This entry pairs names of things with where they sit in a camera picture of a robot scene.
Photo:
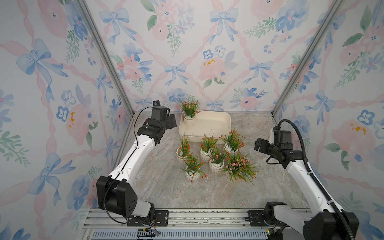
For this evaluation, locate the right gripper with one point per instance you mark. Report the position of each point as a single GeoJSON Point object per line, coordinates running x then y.
{"type": "Point", "coordinates": [259, 145]}

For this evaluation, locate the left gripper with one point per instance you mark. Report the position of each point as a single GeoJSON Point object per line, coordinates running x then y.
{"type": "Point", "coordinates": [171, 121]}

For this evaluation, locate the pink flowered potted gypsophila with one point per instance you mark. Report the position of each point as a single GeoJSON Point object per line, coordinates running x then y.
{"type": "Point", "coordinates": [190, 109]}

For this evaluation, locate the orange flowered potted gypsophila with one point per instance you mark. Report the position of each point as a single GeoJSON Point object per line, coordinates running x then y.
{"type": "Point", "coordinates": [184, 150]}

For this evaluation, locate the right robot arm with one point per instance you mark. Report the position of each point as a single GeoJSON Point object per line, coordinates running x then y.
{"type": "Point", "coordinates": [327, 220]}

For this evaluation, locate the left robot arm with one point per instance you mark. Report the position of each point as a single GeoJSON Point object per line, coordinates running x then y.
{"type": "Point", "coordinates": [115, 192]}

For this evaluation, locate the cream plastic storage box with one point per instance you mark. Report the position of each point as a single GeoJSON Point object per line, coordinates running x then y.
{"type": "Point", "coordinates": [205, 124]}

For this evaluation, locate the large pink flowered potted plant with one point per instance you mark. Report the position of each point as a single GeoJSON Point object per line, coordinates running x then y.
{"type": "Point", "coordinates": [240, 168]}

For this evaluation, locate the centre small potted gypsophila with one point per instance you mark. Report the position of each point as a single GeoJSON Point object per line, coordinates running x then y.
{"type": "Point", "coordinates": [217, 160]}

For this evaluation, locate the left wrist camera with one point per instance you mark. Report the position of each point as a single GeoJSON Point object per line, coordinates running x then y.
{"type": "Point", "coordinates": [159, 113]}

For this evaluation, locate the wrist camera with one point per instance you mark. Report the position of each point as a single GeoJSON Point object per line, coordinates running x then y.
{"type": "Point", "coordinates": [159, 113]}
{"type": "Point", "coordinates": [282, 137]}

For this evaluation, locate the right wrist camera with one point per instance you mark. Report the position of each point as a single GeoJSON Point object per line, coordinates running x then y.
{"type": "Point", "coordinates": [282, 137]}

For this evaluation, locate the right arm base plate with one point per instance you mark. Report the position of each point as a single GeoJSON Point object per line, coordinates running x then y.
{"type": "Point", "coordinates": [257, 218]}

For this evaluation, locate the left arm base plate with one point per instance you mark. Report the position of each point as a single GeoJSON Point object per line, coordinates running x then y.
{"type": "Point", "coordinates": [158, 218]}

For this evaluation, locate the aluminium rail frame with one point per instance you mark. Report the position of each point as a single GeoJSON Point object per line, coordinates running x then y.
{"type": "Point", "coordinates": [185, 224]}

